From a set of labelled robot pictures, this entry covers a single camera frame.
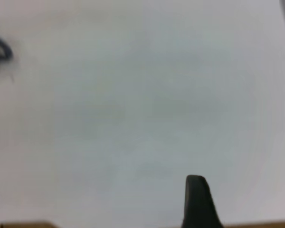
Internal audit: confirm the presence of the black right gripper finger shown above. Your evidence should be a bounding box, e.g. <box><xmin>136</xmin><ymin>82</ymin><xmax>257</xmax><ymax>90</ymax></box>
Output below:
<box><xmin>181</xmin><ymin>174</ymin><xmax>225</xmax><ymax>228</ymax></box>

